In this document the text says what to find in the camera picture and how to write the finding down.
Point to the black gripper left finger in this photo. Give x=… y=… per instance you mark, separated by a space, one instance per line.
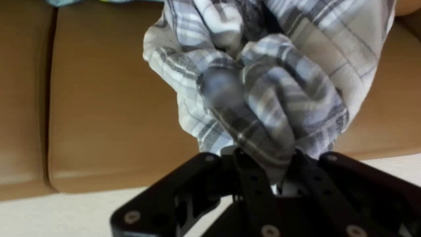
x=175 y=203

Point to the checkered shirt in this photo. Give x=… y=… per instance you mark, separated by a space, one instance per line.
x=271 y=76

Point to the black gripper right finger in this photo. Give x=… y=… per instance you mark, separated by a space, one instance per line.
x=338 y=196

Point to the brown leather sofa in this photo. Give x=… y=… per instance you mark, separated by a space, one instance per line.
x=83 y=110

